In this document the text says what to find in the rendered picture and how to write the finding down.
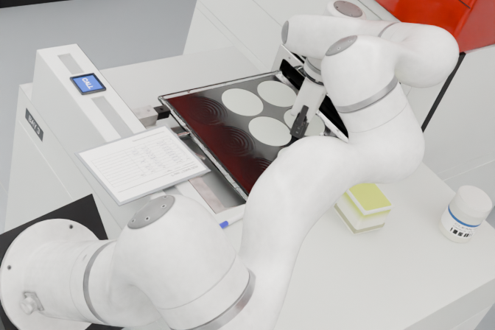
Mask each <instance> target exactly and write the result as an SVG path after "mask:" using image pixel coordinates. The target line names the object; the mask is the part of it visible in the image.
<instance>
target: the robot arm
mask: <svg viewBox="0 0 495 330"><path fill-rule="evenodd" d="M281 39H282V42H283V44H284V46H285V47H286V48H287V49H288V50H289V51H291V52H292V53H295V54H297V55H302V56H305V57H306V60H305V63H304V65H303V67H304V74H305V75H306V78H305V80H304V81H303V85H302V86H301V89H300V91H299V93H298V96H297V98H296V100H295V103H294V105H293V107H292V110H291V112H290V114H291V116H295V115H296V114H298V115H297V117H296V119H295V121H294V123H293V125H292V128H291V131H290V132H289V134H290V135H292V136H294V137H296V138H299V140H297V141H296V142H294V143H293V144H291V145H290V146H289V147H288V148H286V149H285V151H283V152H282V153H281V154H280V155H279V156H278V157H277V159H275V160H274V162H272V163H271V165H269V166H268V167H267V169H266V170H265V171H264V172H263V173H262V174H261V176H260V177H259V179H258V180H257V181H256V183H255V184H254V186H253V188H252V189H251V192H250V194H249V197H248V199H247V202H246V205H245V211H244V216H243V226H242V241H241V245H240V249H239V254H238V253H237V252H236V250H235V249H234V247H233V245H232V244H231V242H230V240H229V239H228V237H227V236H226V235H225V232H224V231H223V229H222V228H221V227H220V225H219V224H218V222H217V221H216V220H215V218H214V217H213V216H212V215H211V213H210V212H209V211H208V210H207V209H206V208H205V207H204V206H203V205H201V204H200V203H199V202H197V201H196V200H193V199H191V198H190V197H186V196H183V195H179V194H166V195H162V196H160V197H157V198H155V199H152V200H151V201H149V202H148V204H146V205H145V206H144V207H143V208H141V209H140V210H139V211H137V212H136V213H135V214H134V216H133V217H132V218H131V220H130V221H129V222H128V223H127V224H126V226H125V227H124V229H123V230H122V232H121V233H120V235H119V238H118V239H112V240H98V239H97V237H96V236H95V235H94V234H93V233H92V232H91V231H90V230H88V229H87V228H86V227H85V226H83V225H81V224H79V223H78V222H74V221H71V220H63V219H54V220H44V221H42V222H37V223H35V224H34V225H32V226H30V227H28V228H27V229H26V230H24V231H23V232H21V233H20V234H19V235H18V236H17V237H16V238H15V240H14V241H13V242H12V244H11V245H10V246H9V248H8V249H7V252H6V253H5V255H4V258H3V260H2V263H1V268H0V299H1V305H2V306H3V308H4V311H5V313H6V315H7V316H8V318H9V319H10V321H11V322H12V324H13V325H14V326H15V327H16V328H17V329H18V330H85V329H86V328H87V327H88V326H90V325H91V324H92V323H96V324H102V325H109V326H119V327H130V328H134V327H141V326H147V325H149V324H151V323H154V322H155V321H157V320H159V319H160V318H161V317H162V318H163V319H164V321H165V322H166V324H167V325H168V327H169V328H170V329H171V330H273V329H274V328H275V325H276V323H277V320H278V317H279V315H280V312H281V309H282V306H283V304H284V300H285V298H286V294H287V290H288V287H289V283H290V280H291V277H292V272H293V269H294V266H295V262H296V259H297V257H298V253H299V250H300V248H301V245H302V243H303V241H304V239H305V238H306V235H307V234H308V233H309V231H310V230H311V229H312V227H313V226H314V225H315V223H316V222H317V221H318V220H319V219H320V218H321V217H322V216H323V215H324V214H325V213H326V212H327V211H328V210H329V209H330V208H331V206H332V205H333V204H334V203H335V202H336V201H337V200H338V199H339V198H340V197H341V196H342V195H343V194H344V193H345V192H346V191H347V190H348V189H350V188H351V187H352V186H355V185H357V184H360V183H379V184H386V183H396V182H399V181H401V180H403V179H406V178H408V177H409V176H411V174H412V173H414V171H415V170H416V169H417V168H418V167H419V165H420V164H421V162H422V159H423V156H424V150H425V141H424V135H423V133H422V130H421V127H420V125H419V123H418V120H417V119H416V116H415V114H414V112H413V110H412V108H411V106H410V104H409V102H408V100H407V98H406V96H405V94H404V92H403V90H402V88H401V86H400V83H402V84H405V85H408V86H411V87H414V88H428V87H432V86H435V85H438V84H439V83H441V82H443V81H444V80H445V79H446V78H447V77H448V76H449V75H450V74H451V73H452V71H453V70H454V68H455V66H456V64H457V61H458V58H459V47H458V44H457V41H456V40H455V39H454V37H453V36H452V35H451V34H450V33H449V32H447V31H446V30H444V29H442V28H440V27H436V26H432V25H426V24H411V23H404V22H395V21H371V20H366V14H365V12H364V11H363V10H362V9H361V8H360V7H358V6H357V5H355V4H353V3H351V2H349V1H344V0H332V1H330V2H329V3H328V4H327V5H326V8H325V11H324V13H323V14H322V15H294V16H292V17H290V18H288V19H287V20H286V21H285V23H284V25H283V27H282V30H281ZM326 93H328V95H329V97H330V99H331V101H332V102H333V104H334V106H335V108H336V110H337V112H338V113H339V115H340V118H341V119H342V121H343V124H344V125H345V127H346V129H347V131H348V143H345V142H343V141H339V140H337V139H335V138H330V137H327V136H308V137H305V138H304V135H305V133H306V130H307V127H308V126H309V122H311V120H312V118H313V116H314V115H315V114H316V112H317V110H318V108H319V107H320V105H321V103H322V101H323V99H324V97H325V95H326Z"/></svg>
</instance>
